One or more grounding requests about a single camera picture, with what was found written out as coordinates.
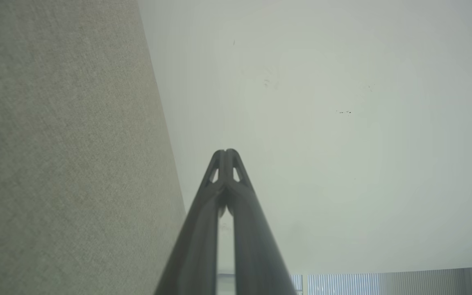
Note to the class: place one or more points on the grey fabric sofa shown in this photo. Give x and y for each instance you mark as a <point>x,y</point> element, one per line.
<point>64,155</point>

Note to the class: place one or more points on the white slatted blind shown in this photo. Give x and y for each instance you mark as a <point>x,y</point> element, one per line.
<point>342,284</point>

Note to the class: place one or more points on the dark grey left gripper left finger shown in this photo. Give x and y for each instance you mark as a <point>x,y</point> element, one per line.
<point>197,246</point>

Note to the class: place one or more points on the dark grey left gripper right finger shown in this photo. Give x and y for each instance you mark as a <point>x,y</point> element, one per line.
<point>252,246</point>

